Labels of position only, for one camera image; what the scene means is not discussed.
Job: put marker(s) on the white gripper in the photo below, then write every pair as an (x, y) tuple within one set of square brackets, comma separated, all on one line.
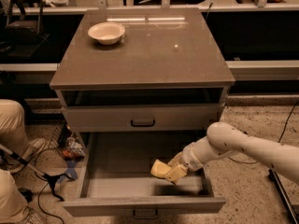
[(189, 159)]

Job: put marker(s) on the yellow sponge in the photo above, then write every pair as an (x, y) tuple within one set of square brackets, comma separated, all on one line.
[(159, 169)]

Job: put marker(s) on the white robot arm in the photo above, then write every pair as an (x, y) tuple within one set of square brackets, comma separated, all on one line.
[(223, 140)]

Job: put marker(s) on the closed grey top drawer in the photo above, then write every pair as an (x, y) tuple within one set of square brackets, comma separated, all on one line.
[(135, 118)]

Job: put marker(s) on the open grey middle drawer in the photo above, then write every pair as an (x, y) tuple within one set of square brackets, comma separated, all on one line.
[(115, 179)]

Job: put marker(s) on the grey drawer cabinet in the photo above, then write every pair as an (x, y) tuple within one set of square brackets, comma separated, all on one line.
[(167, 56)]

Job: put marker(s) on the black bar on floor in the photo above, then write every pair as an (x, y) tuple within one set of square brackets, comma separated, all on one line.
[(292, 209)]

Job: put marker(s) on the grabber stick tool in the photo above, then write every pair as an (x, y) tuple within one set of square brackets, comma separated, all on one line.
[(51, 179)]

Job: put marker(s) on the white shoe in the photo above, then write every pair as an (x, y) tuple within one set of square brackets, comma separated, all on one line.
[(35, 147)]

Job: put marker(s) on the white bowl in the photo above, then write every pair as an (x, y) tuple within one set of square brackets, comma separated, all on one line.
[(106, 33)]

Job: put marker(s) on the person leg beige trousers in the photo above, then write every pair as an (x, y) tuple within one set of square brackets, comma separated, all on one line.
[(12, 127)]

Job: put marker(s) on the black chair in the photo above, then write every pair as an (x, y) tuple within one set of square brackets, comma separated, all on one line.
[(22, 37)]

